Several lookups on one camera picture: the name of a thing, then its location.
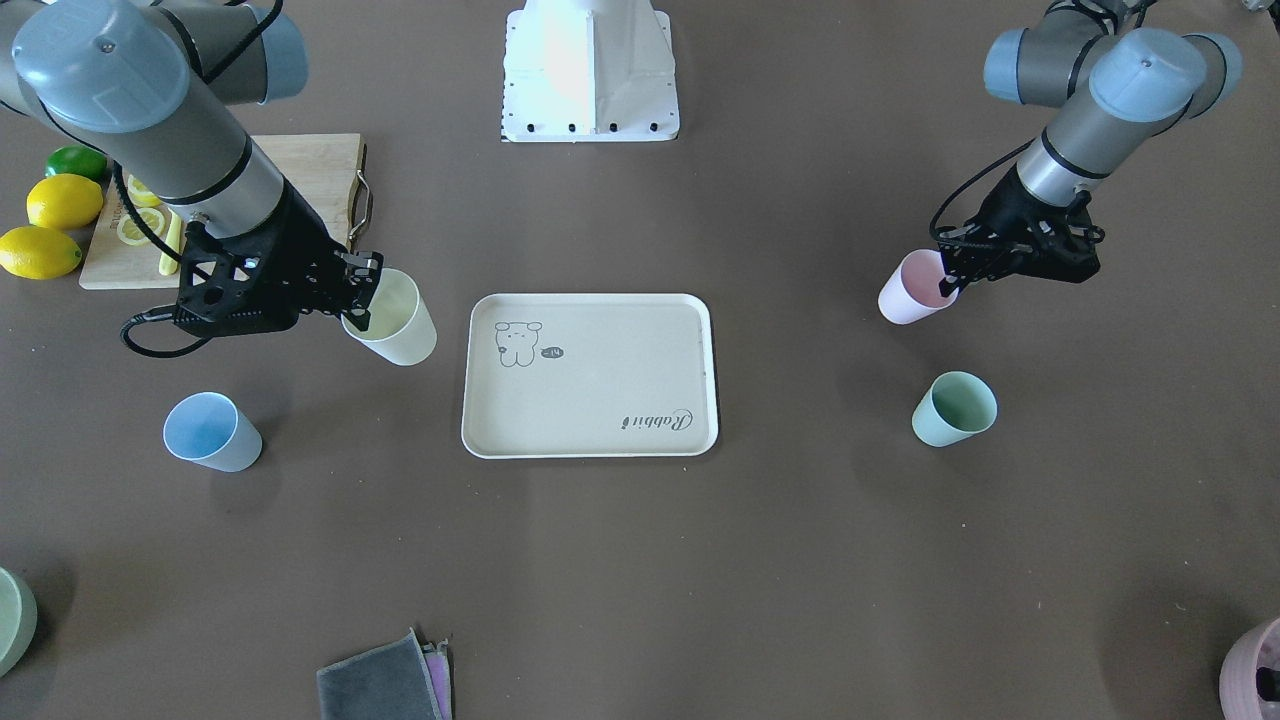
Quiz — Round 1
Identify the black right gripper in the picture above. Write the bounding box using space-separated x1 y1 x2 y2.
174 184 384 336

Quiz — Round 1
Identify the grey folded cloth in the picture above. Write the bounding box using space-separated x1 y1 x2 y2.
316 632 435 719

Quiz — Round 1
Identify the whole lemon upper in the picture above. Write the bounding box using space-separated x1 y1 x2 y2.
26 173 104 231

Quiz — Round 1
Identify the whole lemon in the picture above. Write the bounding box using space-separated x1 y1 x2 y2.
1 225 83 281
26 173 104 231

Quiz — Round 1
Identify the purple cloth under grey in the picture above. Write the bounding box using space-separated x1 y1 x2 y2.
422 639 454 720

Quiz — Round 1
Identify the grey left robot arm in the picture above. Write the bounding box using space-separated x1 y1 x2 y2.
931 1 1243 297

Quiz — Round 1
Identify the wooden cutting board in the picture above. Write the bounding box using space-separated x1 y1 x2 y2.
79 133 365 290

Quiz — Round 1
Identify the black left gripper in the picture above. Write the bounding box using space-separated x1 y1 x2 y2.
938 168 1105 299

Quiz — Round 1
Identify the green lime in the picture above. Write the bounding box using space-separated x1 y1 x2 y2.
44 145 108 182

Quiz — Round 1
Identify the blue plastic cup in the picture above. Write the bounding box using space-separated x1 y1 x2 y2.
163 392 262 471

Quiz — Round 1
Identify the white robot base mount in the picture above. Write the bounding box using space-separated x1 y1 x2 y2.
500 1 681 143

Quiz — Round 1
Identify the cream rabbit tray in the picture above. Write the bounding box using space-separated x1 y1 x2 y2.
461 293 721 460

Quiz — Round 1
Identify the upper lemon slice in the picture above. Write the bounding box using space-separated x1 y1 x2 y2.
124 174 163 208

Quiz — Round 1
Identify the pale yellow plastic cup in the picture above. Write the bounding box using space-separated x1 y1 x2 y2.
340 268 436 366

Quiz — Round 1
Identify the lower lemon slice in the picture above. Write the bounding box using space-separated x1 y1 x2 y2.
115 208 166 246

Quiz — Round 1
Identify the lemon slice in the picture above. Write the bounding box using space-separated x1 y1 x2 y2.
115 208 166 246
124 174 163 208

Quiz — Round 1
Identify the green bowl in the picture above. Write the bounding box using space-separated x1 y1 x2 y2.
0 568 38 676

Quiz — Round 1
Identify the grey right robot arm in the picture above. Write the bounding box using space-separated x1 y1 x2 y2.
3 1 383 340

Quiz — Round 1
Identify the whole lemon lower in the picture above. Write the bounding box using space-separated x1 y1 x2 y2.
1 225 83 281

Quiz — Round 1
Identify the green plastic cup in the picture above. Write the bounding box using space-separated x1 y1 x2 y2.
911 372 998 447

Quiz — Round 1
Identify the pink ice bucket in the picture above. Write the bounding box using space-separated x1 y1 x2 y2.
1219 618 1279 719

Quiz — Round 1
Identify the pink plastic cup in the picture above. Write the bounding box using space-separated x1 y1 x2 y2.
877 249 961 325

